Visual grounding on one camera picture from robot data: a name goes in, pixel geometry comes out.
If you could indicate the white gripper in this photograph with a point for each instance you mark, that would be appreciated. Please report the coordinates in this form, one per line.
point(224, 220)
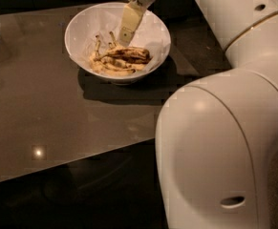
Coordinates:
point(132, 14)

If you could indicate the brown spotted banana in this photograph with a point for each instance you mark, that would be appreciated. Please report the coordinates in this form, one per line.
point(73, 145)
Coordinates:
point(134, 54)

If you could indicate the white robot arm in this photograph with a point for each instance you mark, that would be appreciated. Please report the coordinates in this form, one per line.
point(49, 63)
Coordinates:
point(216, 136)

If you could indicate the white paper bowl liner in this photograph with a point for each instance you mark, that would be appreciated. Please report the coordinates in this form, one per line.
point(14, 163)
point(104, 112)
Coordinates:
point(149, 35)

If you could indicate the white ceramic bowl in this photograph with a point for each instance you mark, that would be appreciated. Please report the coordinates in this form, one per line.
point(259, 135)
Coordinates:
point(80, 28)

